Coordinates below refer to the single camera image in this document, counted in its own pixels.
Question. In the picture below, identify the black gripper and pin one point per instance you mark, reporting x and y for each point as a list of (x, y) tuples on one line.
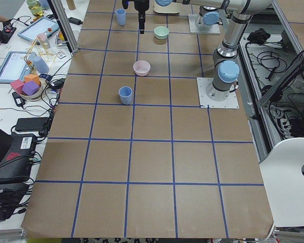
[(141, 5)]

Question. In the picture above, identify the light blue cup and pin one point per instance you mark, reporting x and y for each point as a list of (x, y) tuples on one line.
[(121, 16), (125, 94)]

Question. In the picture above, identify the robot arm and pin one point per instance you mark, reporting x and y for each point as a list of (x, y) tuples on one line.
[(206, 21), (243, 12)]

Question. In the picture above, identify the green bowl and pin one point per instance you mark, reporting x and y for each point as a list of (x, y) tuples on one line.
[(161, 32)]

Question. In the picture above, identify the pink bowl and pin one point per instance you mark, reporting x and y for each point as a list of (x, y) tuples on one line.
[(141, 68)]

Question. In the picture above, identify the teach pendant tablet far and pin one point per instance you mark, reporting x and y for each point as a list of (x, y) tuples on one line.
[(42, 25)]

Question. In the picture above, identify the teach pendant tablet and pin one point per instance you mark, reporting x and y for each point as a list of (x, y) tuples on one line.
[(13, 67), (42, 25)]

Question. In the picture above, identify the bowl of coloured blocks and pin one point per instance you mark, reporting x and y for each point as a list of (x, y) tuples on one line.
[(30, 88)]

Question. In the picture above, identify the teach pendant tablet near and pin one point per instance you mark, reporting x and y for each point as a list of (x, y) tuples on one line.
[(13, 67)]

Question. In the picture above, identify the black power adapter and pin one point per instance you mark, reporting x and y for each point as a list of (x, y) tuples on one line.
[(33, 124)]

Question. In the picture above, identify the black laptop computer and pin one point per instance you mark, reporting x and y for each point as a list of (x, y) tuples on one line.
[(16, 152)]

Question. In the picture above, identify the white chair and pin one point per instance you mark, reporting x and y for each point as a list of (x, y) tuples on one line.
[(284, 182)]

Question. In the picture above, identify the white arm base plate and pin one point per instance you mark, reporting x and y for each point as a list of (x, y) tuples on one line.
[(197, 26), (209, 97)]

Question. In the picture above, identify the aluminium frame post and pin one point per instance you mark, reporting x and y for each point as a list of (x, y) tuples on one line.
[(65, 27)]

